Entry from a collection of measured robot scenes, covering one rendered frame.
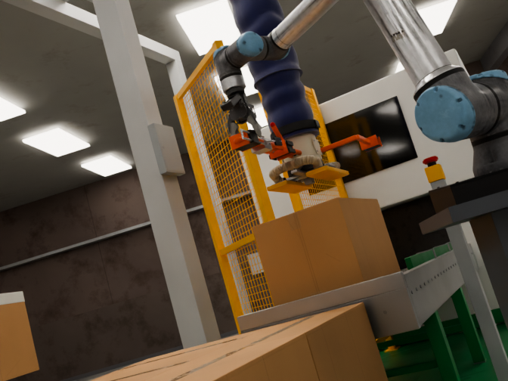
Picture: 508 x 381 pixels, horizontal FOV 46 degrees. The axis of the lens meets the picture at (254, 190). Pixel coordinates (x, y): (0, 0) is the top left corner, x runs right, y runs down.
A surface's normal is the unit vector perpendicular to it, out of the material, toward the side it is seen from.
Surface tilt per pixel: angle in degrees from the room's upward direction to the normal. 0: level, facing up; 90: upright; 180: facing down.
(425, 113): 98
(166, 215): 90
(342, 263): 90
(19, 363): 90
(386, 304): 90
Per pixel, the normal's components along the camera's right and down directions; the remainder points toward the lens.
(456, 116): -0.70, 0.25
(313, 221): -0.44, -0.03
